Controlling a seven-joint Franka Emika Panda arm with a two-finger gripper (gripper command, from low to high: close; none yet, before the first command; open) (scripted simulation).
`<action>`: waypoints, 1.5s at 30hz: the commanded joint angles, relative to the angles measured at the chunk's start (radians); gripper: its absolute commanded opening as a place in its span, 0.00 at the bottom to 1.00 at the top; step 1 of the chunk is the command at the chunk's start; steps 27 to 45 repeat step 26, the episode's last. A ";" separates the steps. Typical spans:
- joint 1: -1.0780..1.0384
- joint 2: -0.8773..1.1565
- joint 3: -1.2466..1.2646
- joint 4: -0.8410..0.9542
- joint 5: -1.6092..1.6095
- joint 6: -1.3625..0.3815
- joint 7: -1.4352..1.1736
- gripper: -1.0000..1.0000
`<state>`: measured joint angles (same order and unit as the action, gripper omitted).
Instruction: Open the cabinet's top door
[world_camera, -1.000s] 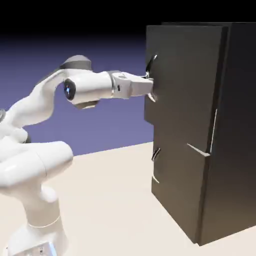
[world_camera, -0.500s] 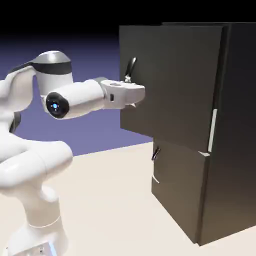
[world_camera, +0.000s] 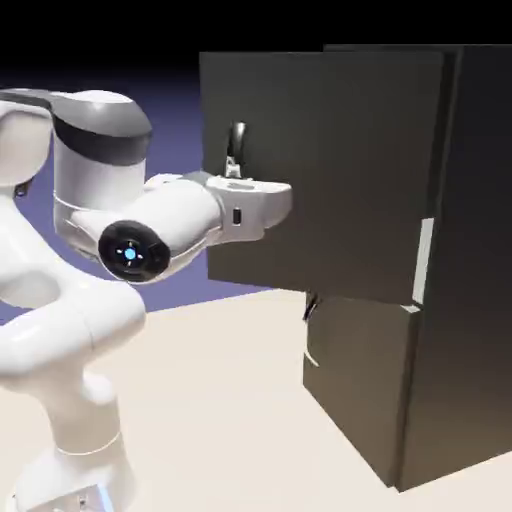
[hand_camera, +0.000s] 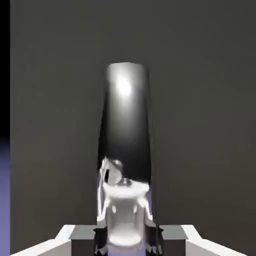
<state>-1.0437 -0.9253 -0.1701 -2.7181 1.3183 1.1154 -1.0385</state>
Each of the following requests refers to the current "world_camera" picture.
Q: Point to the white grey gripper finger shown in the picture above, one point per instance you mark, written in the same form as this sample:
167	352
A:
232	168

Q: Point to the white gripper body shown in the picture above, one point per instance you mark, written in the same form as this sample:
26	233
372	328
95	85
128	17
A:
268	200

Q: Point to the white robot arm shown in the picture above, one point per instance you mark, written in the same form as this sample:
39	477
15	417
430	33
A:
100	180

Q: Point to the dark grey large cabinet door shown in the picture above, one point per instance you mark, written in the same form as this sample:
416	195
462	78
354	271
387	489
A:
340	160

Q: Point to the dark grey small cabinet door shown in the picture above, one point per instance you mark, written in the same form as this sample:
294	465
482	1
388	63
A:
360	380

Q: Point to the dark grey cabinet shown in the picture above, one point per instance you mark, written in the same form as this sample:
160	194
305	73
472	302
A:
472	240

